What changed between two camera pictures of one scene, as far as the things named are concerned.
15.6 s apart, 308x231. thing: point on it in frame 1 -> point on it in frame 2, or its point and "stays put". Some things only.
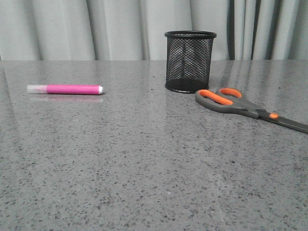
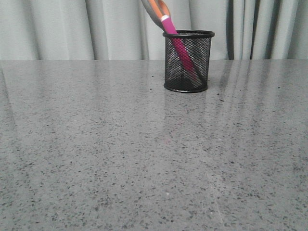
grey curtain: x=135 y=30 stays put
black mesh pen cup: x=189 y=59 stays put
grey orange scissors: x=231 y=100 -> x=156 y=9
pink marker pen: x=64 y=89 -> x=178 y=46
